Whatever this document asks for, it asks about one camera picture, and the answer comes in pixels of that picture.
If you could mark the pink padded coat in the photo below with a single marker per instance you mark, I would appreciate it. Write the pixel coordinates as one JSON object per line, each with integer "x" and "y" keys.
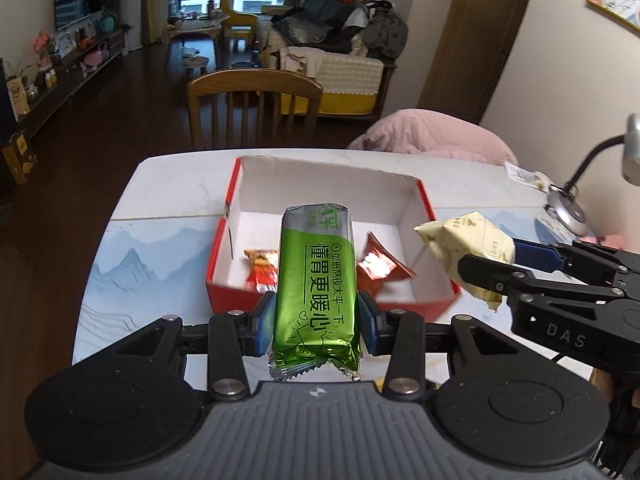
{"x": 430, "y": 130}

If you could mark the cream and yellow sofa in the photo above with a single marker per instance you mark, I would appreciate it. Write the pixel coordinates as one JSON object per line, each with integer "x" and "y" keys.
{"x": 350, "y": 80}

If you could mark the pale yellow snack packet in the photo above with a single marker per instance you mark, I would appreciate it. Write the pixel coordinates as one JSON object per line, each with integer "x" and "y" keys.
{"x": 465, "y": 235}

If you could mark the yellow giraffe chair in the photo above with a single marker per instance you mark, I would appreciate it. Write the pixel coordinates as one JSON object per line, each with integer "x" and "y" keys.
{"x": 240, "y": 17}

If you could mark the red brown foil snack packet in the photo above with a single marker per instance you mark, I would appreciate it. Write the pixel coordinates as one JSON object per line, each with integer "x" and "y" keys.
{"x": 380, "y": 265}

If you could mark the wooden door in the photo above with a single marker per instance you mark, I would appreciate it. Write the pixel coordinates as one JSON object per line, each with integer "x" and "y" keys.
{"x": 465, "y": 35}

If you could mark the dark jacket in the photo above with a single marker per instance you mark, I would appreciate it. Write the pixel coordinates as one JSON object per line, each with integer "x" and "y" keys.
{"x": 385, "y": 30}

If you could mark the wooden coffee table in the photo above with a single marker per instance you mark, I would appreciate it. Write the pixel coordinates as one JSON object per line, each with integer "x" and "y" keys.
{"x": 195, "y": 27}

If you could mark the small wooden stool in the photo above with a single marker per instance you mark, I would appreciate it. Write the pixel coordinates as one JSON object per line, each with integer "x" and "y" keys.
{"x": 196, "y": 62}

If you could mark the dark wooden television cabinet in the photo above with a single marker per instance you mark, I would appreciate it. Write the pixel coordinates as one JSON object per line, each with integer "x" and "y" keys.
{"x": 65, "y": 85}

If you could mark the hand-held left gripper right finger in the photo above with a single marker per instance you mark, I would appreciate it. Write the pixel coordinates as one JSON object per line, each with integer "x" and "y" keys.
{"x": 370, "y": 332}

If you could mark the green snack packet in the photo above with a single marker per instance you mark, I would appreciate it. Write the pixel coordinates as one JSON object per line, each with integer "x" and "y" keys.
{"x": 315, "y": 285}

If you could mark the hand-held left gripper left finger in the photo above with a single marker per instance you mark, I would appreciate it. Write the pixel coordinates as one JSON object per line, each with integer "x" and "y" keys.
{"x": 261, "y": 335}

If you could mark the orange red snack packet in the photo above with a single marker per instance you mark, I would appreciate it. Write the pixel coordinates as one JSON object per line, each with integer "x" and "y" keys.
{"x": 262, "y": 270}

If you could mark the beige cloth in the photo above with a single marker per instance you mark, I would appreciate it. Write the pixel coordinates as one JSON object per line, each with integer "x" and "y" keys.
{"x": 300, "y": 60}

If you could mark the large brown paper bag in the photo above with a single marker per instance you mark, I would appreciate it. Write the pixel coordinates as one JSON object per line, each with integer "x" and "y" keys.
{"x": 17, "y": 157}

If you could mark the silver desk lamp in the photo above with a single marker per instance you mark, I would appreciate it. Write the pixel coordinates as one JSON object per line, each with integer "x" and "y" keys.
{"x": 567, "y": 215}

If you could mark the red cardboard box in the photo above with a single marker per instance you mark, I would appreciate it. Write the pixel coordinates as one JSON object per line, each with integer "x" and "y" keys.
{"x": 320, "y": 185}

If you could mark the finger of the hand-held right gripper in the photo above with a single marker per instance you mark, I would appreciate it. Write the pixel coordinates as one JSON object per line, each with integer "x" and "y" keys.
{"x": 495, "y": 272}
{"x": 537, "y": 255}

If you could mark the small brown gift bag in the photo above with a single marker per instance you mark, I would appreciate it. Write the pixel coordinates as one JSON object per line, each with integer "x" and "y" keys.
{"x": 16, "y": 97}

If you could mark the wooden chair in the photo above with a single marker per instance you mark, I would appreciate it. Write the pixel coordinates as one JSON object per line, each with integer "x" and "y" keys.
{"x": 255, "y": 85}

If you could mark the pink flower bunch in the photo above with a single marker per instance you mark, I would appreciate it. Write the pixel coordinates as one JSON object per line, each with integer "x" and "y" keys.
{"x": 42, "y": 42}

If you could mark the white standing air conditioner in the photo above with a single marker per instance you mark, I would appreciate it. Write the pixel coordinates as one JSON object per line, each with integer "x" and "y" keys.
{"x": 132, "y": 5}

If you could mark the white paper tag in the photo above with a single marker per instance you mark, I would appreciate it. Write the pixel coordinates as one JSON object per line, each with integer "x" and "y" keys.
{"x": 522, "y": 175}

